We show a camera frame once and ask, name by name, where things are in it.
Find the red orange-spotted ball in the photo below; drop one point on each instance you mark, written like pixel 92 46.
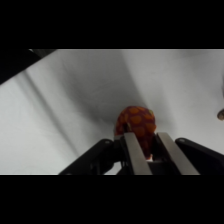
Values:
pixel 136 126

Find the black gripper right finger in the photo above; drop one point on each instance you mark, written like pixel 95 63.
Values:
pixel 180 156

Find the wooden animal toy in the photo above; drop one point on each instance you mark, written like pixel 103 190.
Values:
pixel 220 115

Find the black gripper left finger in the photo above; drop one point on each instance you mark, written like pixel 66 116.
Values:
pixel 133 156

